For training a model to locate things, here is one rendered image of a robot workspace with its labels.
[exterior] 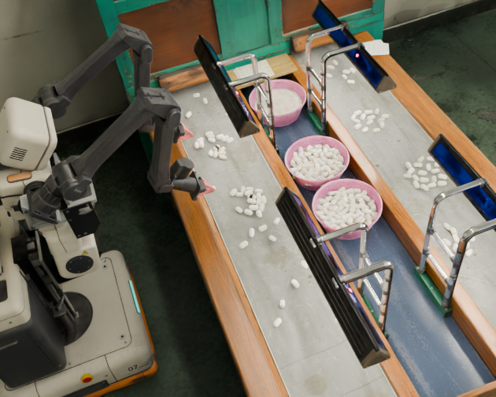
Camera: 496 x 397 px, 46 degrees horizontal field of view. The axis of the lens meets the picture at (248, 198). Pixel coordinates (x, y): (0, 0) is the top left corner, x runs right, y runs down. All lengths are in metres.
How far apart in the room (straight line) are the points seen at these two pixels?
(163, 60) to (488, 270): 1.68
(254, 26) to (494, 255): 1.50
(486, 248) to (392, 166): 0.51
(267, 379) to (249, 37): 1.66
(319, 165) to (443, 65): 1.98
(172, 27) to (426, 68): 2.03
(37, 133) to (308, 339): 1.08
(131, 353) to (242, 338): 0.76
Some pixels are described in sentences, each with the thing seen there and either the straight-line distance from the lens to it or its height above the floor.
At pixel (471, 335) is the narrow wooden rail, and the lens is 2.07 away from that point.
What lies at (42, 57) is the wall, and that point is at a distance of 3.63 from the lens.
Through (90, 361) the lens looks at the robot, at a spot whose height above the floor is 0.28.
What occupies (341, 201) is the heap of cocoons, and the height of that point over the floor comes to 0.74.
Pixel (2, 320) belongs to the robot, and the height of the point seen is 0.76.
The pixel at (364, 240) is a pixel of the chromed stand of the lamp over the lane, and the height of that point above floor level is 1.04.
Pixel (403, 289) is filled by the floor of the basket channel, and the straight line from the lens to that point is 2.16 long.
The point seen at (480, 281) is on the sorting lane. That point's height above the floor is 0.74.
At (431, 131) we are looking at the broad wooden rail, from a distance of 2.58.
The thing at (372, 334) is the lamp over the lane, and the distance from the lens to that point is 1.57.
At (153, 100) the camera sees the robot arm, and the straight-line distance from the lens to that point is 1.74.
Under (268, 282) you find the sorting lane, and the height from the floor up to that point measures 0.74.
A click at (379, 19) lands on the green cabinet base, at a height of 0.80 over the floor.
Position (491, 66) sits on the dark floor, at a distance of 4.30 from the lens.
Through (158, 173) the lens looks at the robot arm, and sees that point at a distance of 2.01.
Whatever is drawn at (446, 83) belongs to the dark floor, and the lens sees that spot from 4.10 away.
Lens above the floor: 2.49
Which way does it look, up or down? 48 degrees down
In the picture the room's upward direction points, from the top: 9 degrees counter-clockwise
